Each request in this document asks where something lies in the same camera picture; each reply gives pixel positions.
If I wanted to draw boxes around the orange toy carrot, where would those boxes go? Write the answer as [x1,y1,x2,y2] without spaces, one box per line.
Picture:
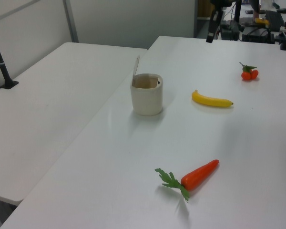
[154,159,220,204]

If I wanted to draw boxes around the cream bin lid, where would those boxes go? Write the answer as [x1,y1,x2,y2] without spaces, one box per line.
[132,54,141,84]

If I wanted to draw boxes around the black tripod pole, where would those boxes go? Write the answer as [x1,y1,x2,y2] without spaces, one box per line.
[233,0,242,24]

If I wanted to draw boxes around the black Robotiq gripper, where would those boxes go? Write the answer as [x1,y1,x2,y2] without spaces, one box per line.
[206,0,232,43]

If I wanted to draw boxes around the yellow toy banana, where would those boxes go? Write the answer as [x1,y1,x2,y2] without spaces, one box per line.
[191,89,234,108]

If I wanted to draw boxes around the cream plastic garbage bin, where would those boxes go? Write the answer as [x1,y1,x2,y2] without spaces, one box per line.
[130,73,163,117]

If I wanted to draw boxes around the red toy tomatoes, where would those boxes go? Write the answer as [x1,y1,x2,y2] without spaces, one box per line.
[239,62,259,82]

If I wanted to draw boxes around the black camera stand pole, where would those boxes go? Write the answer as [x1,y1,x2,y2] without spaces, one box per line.
[0,23,19,90]

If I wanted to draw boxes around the black equipment box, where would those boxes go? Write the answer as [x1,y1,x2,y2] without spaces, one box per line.
[242,25,276,44]

